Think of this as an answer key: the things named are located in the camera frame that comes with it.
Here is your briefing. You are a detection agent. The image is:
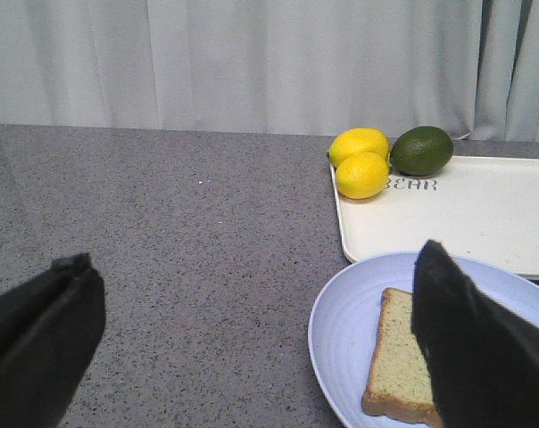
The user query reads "white bear tray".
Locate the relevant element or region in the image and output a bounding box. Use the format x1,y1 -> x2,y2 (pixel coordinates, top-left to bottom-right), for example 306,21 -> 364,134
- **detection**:
335,156 -> 539,280

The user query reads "front yellow lemon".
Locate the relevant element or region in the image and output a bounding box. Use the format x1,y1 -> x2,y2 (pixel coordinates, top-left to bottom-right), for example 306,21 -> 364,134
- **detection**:
336,152 -> 389,200

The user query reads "back yellow lemon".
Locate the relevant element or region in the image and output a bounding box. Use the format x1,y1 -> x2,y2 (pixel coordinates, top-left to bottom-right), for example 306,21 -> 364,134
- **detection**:
328,128 -> 390,168

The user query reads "green lime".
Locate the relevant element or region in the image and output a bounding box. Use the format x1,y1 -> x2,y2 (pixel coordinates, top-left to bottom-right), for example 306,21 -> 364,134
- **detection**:
389,126 -> 454,177

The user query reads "yellow lemon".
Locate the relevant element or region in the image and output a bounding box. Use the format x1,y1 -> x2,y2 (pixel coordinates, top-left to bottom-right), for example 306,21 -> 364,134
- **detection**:
336,152 -> 389,200
328,128 -> 390,168

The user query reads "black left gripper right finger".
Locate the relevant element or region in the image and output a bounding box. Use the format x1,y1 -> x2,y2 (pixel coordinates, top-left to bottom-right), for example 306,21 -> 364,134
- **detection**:
411,240 -> 539,427

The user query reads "bottom bread slice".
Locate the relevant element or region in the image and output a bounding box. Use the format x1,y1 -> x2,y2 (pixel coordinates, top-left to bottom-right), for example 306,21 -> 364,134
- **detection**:
361,287 -> 444,427

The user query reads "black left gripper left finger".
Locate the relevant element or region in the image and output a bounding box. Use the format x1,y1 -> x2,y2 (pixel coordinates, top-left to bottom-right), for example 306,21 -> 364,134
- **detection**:
0,253 -> 106,427

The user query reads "grey curtain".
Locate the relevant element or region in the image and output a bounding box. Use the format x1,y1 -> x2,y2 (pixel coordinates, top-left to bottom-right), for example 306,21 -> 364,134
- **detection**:
0,1 -> 539,142

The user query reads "light blue plate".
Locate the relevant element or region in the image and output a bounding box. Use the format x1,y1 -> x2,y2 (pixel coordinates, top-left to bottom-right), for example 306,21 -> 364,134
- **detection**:
308,251 -> 539,427

